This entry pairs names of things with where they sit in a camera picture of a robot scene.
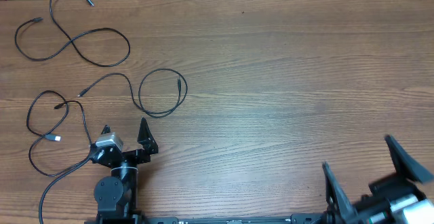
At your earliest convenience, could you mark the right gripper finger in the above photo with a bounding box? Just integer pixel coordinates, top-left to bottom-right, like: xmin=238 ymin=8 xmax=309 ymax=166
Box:
xmin=322 ymin=162 xmax=357 ymax=223
xmin=384 ymin=134 xmax=433 ymax=184

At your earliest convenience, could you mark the black cable with silver plug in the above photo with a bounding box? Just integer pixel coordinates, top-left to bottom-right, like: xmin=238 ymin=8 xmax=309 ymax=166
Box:
xmin=26 ymin=90 xmax=94 ymax=178

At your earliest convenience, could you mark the black thin cable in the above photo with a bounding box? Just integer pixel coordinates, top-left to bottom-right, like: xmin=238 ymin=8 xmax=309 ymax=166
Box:
xmin=14 ymin=0 xmax=132 ymax=68

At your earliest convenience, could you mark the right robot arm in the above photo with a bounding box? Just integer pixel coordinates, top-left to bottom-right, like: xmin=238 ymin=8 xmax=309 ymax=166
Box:
xmin=321 ymin=134 xmax=433 ymax=223

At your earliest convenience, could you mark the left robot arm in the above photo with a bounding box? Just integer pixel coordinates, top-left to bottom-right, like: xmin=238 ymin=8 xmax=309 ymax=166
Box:
xmin=90 ymin=118 xmax=159 ymax=224

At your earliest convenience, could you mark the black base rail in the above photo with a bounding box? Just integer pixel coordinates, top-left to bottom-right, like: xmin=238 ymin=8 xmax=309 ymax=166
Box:
xmin=84 ymin=212 xmax=386 ymax=224

